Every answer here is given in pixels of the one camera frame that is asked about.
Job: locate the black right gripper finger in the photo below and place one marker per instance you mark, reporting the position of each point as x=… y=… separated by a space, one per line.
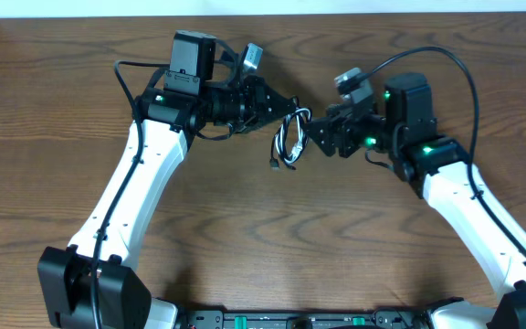
x=323 y=136
x=319 y=125

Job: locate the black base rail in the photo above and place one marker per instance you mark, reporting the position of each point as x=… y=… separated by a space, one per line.
x=290 y=320

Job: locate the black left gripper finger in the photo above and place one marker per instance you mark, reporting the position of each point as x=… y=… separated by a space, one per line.
x=280 y=103
x=266 y=118

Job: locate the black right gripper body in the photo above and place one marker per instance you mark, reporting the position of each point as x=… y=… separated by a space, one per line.
x=355 y=136

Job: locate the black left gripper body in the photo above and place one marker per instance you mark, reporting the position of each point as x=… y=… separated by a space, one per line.
x=254 y=105

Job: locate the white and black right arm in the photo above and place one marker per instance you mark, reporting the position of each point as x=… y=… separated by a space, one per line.
x=440 y=172

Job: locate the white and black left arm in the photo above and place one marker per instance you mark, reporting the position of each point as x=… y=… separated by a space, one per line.
x=93 y=281

